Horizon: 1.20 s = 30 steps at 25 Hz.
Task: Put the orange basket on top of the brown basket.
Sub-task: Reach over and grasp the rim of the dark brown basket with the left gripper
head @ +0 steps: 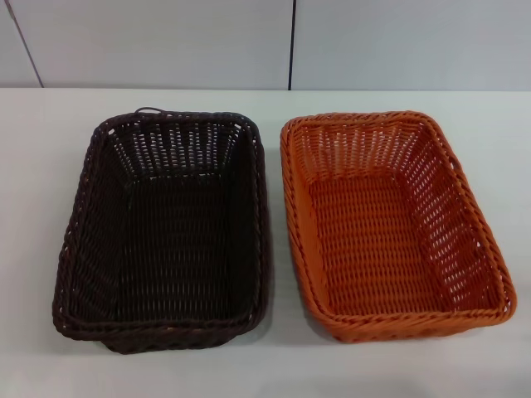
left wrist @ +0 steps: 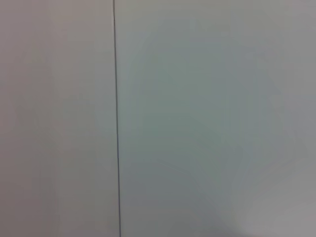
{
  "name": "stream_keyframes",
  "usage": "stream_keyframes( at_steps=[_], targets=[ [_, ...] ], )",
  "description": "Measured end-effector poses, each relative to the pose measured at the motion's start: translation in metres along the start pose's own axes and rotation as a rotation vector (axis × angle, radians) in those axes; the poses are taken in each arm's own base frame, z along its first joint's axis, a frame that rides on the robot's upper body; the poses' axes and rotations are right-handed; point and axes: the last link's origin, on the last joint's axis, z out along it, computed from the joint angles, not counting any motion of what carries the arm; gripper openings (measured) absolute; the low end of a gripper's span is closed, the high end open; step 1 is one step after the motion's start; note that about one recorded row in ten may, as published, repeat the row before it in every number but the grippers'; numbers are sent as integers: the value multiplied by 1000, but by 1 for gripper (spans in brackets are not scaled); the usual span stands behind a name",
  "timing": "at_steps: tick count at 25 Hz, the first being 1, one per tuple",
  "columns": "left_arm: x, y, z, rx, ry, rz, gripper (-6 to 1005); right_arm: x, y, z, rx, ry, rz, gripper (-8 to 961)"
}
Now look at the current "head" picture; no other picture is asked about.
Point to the dark brown woven basket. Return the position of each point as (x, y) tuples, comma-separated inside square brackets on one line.
[(174, 248)]

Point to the orange woven basket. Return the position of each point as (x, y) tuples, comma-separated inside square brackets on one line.
[(373, 248)]

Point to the black vertical partition strip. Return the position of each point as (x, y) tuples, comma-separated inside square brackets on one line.
[(292, 41)]

